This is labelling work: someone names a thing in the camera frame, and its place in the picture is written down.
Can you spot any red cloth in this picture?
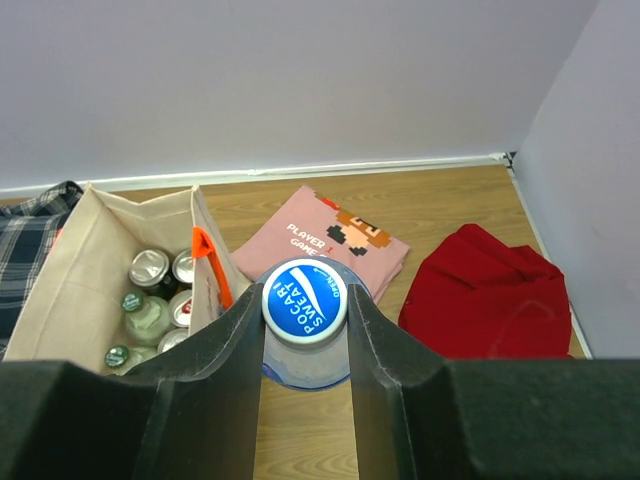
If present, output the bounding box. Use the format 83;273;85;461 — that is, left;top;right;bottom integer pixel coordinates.
398;224;572;359

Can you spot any silver can far right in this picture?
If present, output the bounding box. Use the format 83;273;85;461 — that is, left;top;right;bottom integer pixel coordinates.
172;248;194;289

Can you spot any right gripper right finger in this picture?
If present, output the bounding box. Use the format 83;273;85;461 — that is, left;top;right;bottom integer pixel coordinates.
347;284;443;479

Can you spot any red top can middle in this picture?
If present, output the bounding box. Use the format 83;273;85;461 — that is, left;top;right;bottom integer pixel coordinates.
169;289;192;328

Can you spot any green cap glass bottle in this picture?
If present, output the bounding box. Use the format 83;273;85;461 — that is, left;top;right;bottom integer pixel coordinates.
121;291;173;347
104;345;157;376

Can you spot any red top can near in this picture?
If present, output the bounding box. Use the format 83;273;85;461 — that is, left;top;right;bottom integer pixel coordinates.
157;328;189;355

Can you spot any blue cap bottle from bag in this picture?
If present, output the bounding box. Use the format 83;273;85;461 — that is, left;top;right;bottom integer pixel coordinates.
258;256;364;392

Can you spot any beige canvas bag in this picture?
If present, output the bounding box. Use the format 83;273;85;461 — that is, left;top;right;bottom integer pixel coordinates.
4;187;250;374

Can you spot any pink printed t-shirt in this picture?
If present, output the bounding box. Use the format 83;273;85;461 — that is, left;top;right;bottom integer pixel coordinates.
232;186;410;301

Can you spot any plaid navy shirt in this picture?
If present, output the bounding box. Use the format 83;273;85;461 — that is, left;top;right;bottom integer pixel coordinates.
0;181;83;352

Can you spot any red can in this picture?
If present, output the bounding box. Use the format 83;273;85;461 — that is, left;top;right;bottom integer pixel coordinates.
157;328;189;355
169;289;192;328

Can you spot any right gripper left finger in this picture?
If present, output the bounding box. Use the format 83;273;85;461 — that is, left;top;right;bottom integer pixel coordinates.
129;284;264;479

